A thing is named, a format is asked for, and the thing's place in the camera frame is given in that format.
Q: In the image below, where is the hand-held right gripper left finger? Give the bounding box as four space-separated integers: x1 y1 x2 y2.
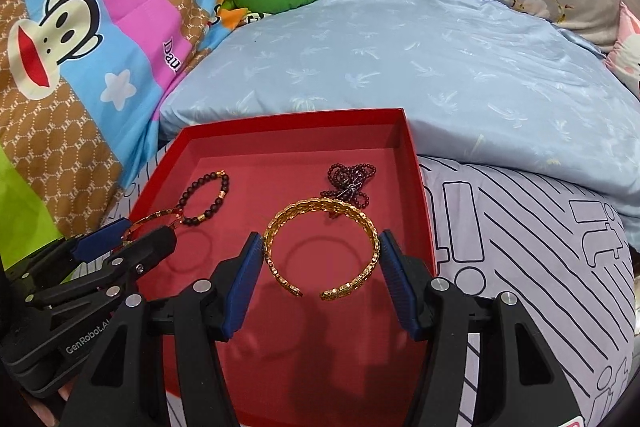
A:
60 231 266 427

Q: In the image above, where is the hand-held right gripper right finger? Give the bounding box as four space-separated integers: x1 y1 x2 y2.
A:
377 229 596 427

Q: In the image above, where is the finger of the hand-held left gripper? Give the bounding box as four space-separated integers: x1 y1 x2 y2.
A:
10 217 132 289
30 226 179 309

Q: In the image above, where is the thin gold bangle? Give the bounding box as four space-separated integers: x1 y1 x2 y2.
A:
122 207 184 248

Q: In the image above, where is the red cardboard box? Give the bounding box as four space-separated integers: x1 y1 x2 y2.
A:
125 108 437 427

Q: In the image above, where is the wide gold cuff bracelet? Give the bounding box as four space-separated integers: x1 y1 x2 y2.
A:
263 198 382 300

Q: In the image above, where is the monkey print blanket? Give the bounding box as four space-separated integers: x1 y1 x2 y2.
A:
0 0 237 268

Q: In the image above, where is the light blue quilt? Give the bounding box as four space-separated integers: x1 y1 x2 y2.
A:
159 0 640 253

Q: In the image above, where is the pink rabbit cushion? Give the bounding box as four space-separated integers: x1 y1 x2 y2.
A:
602 1 640 96

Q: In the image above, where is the dark bead bracelet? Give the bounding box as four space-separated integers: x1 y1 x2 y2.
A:
181 170 231 228

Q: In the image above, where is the dark red bead necklace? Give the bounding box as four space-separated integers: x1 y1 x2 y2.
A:
327 162 376 218

